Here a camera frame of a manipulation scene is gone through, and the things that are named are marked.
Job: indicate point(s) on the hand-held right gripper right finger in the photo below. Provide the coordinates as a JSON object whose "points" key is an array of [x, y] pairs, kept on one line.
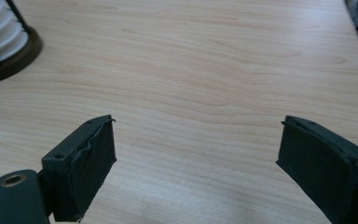
{"points": [[320, 161]]}

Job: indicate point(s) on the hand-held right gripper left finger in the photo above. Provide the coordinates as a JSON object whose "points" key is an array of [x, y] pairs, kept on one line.
{"points": [[84, 168]]}

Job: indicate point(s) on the stack of white paper cups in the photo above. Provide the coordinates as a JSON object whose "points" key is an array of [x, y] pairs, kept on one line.
{"points": [[0, 34]]}

